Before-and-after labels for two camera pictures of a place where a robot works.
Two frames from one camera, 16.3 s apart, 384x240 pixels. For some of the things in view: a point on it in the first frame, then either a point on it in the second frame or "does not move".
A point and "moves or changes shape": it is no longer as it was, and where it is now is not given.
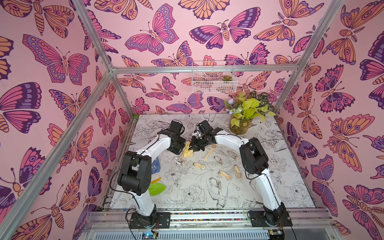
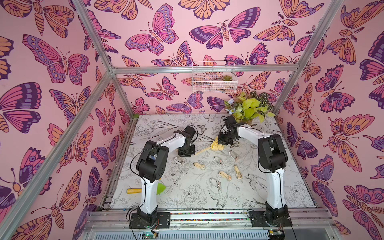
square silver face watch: x=214 y=182 does not move
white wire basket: x=211 y=77 does not move
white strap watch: x=231 y=154 does not move
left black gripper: x=179 y=151 -> x=181 y=154
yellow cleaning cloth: x=188 y=153 moves or changes shape
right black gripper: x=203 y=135 -> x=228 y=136
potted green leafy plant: x=245 y=108 does not move
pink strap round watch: x=220 y=161 does not move
